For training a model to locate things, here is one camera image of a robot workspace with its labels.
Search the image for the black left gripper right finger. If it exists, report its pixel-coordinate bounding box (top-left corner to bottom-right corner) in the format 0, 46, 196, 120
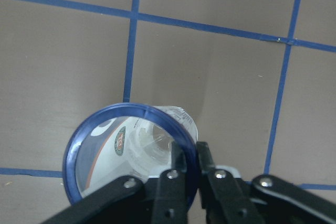
196, 142, 265, 223

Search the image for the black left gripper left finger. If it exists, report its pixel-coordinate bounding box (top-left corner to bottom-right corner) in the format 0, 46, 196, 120
151, 142, 187, 224

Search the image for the white blue tennis ball can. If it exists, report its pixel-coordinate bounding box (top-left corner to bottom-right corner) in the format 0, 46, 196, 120
62, 103, 198, 204

